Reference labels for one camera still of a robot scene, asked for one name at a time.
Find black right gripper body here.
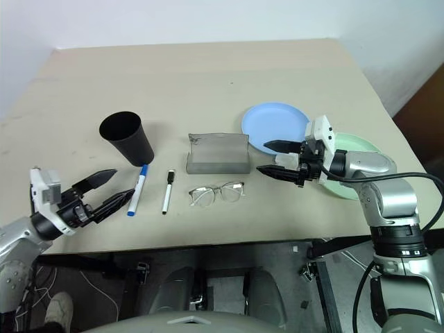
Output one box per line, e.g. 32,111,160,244
296,136,331,189

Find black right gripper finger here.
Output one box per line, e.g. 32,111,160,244
263,139,302,155
256,164,300,183

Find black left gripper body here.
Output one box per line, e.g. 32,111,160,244
56,187,105,229

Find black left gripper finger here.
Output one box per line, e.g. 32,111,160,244
90,189,136,223
71,169,118,197

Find blue capped white marker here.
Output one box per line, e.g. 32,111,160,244
126,164,150,218

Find black capped white marker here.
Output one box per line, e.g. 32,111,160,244
160,169,176,215

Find blue plastic plate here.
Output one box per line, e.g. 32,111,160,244
241,100,311,156

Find black plastic cup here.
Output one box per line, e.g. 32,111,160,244
99,110,155,167

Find green plastic plate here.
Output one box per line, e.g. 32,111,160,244
319,132,383,202

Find grey glasses case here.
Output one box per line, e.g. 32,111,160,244
185,132,252,176

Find white black sneaker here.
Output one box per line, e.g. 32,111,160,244
44,291,75,333

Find dark grey rounded shape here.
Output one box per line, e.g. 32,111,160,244
151,266,196,322
244,266,288,324

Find brown wooden door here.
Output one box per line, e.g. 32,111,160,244
391,65,444,197

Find grey robot torso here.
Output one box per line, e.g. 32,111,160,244
81,309,381,333

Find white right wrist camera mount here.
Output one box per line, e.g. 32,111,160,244
305,114,336,184

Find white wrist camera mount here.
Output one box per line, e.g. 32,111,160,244
29,167,77,237
305,114,336,184

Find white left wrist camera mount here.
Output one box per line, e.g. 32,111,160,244
29,167,77,237

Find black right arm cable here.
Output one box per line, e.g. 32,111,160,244
318,162,444,333

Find white floor cable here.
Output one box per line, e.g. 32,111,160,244
33,265,121,316

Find clear frame eyeglasses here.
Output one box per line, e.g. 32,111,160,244
188,180,247,209

